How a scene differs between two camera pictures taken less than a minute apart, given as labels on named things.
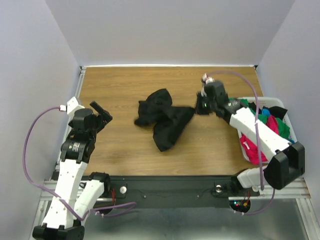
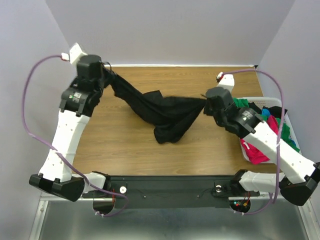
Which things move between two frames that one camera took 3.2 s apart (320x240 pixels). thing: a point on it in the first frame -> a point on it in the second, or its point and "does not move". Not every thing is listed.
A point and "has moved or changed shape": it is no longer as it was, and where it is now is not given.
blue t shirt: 265,111 does not move
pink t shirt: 251,149 does not move
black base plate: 176,191 does not move
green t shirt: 284,128 does not move
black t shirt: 169,121 has moved or changed shape
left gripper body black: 96,129 -> 101,81
